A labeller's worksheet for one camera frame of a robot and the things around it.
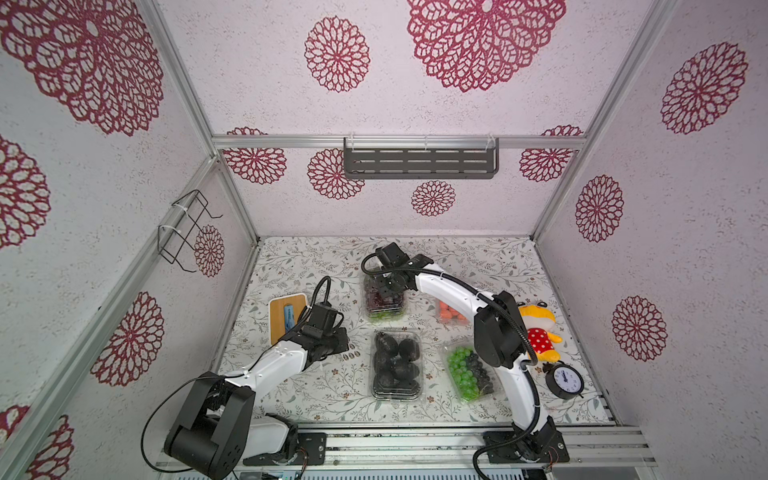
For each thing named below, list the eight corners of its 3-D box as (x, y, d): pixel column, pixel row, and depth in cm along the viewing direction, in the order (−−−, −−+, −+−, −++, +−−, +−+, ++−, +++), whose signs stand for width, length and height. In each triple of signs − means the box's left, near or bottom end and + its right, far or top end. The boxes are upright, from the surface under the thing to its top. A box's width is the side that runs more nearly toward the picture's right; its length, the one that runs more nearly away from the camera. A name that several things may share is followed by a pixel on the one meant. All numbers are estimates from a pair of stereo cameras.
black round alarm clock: (551, 400, 84) (557, 396, 81) (539, 365, 90) (545, 360, 87) (583, 400, 84) (590, 396, 81) (569, 365, 90) (575, 360, 87)
